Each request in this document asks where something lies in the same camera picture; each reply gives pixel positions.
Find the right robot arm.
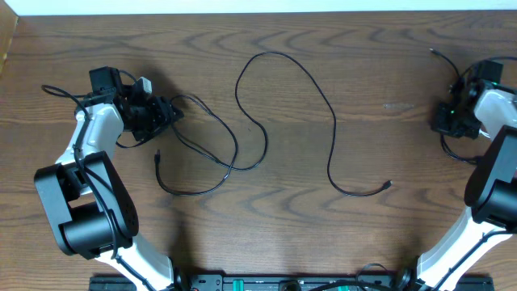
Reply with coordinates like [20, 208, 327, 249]
[404, 57, 516, 290]

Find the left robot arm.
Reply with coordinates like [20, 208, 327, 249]
[34, 66, 191, 290]

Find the cardboard box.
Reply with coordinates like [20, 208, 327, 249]
[0, 0, 19, 72]

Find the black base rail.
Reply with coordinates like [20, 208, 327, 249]
[88, 275, 494, 291]

